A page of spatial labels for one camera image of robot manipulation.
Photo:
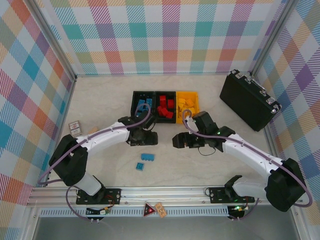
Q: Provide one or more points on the black plastic bin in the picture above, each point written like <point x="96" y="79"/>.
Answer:
<point x="171" y="95"/>
<point x="136" y="95"/>

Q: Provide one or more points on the aluminium mounting rail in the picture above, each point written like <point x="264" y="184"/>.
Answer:
<point x="162" y="193"/>

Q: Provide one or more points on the small square blue lego brick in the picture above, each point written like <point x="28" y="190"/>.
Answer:
<point x="140" y="166"/>

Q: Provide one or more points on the long blue lego brick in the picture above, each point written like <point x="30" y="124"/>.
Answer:
<point x="140" y="103"/>
<point x="149" y="102"/>
<point x="147" y="157"/>

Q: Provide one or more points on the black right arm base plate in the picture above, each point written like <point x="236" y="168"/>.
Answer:
<point x="215" y="196"/>

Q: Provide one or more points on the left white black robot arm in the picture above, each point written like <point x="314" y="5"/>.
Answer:
<point x="67" y="160"/>

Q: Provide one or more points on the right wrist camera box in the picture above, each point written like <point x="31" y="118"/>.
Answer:
<point x="191" y="122"/>

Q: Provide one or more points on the grey metal plate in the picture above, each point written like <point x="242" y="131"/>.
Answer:
<point x="160" y="230"/>

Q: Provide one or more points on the red triangle sticker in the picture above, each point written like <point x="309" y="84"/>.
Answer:
<point x="149" y="211"/>

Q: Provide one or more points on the yellow plastic bin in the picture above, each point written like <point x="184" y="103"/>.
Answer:
<point x="195" y="95"/>

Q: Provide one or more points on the red lego brick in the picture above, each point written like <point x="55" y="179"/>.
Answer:
<point x="159" y="110"/>
<point x="171" y="103"/>
<point x="163" y="105"/>
<point x="164" y="113"/>
<point x="170" y="115"/>
<point x="163" y="99"/>

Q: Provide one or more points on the small wooden block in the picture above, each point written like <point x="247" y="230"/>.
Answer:
<point x="93" y="130"/>

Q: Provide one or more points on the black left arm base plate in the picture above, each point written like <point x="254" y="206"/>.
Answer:
<point x="113" y="193"/>

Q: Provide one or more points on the orange paper tag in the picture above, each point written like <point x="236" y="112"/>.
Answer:
<point x="160" y="210"/>

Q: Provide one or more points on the black briefcase with metal latches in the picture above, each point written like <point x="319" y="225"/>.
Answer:
<point x="245" y="100"/>

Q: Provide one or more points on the aluminium frame post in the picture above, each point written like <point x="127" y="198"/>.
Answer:
<point x="273" y="37"/>
<point x="53" y="40"/>

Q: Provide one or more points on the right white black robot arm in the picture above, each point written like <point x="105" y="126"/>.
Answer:
<point x="285" y="187"/>

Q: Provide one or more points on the playing card box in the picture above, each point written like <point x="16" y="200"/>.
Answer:
<point x="75" y="128"/>

